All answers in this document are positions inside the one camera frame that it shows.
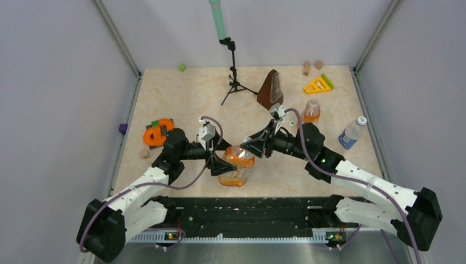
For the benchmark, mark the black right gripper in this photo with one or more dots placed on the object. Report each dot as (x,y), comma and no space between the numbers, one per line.
(257,147)

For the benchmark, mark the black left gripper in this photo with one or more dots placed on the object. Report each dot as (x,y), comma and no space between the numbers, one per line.
(218,165)

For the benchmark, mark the orange tea bottle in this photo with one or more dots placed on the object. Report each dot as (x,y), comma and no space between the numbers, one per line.
(311,113)
(243,160)

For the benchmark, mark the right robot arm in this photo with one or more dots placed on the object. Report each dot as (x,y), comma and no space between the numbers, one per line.
(413,216)

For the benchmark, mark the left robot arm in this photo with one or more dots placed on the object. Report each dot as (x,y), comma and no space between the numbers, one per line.
(108,225)

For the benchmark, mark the blue label water bottle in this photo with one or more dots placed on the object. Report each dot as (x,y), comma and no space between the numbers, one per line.
(352,132)

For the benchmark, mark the brown wooden metronome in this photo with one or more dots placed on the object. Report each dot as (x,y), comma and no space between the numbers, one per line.
(270,92)

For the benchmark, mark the black mini tripod stand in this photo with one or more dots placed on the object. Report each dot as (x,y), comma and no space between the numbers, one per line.
(235,85)

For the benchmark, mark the small wooden cube left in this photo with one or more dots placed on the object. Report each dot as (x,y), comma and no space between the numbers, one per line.
(144,154)

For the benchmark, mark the yellow triangle toy block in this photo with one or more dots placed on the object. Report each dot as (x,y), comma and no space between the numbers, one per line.
(318,85)

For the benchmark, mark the wooden block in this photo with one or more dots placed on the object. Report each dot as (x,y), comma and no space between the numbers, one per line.
(306,68)
(319,65)

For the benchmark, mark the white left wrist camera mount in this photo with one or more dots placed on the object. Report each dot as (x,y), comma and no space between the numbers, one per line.
(205,133)

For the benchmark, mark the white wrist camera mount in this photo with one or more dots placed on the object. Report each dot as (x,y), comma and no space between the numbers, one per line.
(277,111)
(205,133)

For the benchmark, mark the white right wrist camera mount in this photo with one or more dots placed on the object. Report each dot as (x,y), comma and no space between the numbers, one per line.
(277,111)

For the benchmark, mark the orange ring toy on plate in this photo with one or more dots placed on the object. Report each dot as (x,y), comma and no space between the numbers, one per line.
(156,133)

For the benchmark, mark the purple wall knob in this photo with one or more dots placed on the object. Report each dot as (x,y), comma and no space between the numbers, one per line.
(123,128)

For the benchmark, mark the mint green cylinder handle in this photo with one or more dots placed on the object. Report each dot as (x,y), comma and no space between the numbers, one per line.
(218,19)

